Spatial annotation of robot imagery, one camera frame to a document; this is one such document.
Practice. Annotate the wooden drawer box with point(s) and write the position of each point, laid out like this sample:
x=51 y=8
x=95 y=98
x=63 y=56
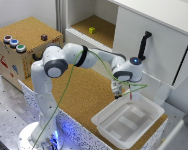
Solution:
x=25 y=31

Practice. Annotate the white sliding door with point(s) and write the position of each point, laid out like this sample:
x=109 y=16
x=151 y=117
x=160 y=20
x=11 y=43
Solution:
x=160 y=46

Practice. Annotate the yellow block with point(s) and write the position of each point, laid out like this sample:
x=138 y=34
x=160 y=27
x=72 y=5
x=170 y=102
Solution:
x=92 y=30

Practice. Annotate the green button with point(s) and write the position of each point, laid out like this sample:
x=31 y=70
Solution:
x=20 y=48

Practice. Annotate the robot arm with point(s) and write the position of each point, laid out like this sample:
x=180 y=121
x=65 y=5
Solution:
x=44 y=86

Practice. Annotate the blue button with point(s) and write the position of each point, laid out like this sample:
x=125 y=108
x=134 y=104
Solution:
x=14 y=42

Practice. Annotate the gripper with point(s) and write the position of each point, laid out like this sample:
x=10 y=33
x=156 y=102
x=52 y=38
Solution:
x=134 y=90

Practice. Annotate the white plastic box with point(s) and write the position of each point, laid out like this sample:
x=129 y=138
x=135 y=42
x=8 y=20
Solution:
x=127 y=123

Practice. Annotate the white cabinet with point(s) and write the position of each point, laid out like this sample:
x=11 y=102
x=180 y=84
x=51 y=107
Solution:
x=94 y=13

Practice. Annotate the purple block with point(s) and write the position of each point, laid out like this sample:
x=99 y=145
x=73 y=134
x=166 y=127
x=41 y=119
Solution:
x=44 y=37

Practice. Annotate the red button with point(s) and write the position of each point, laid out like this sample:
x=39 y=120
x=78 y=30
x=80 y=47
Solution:
x=7 y=38

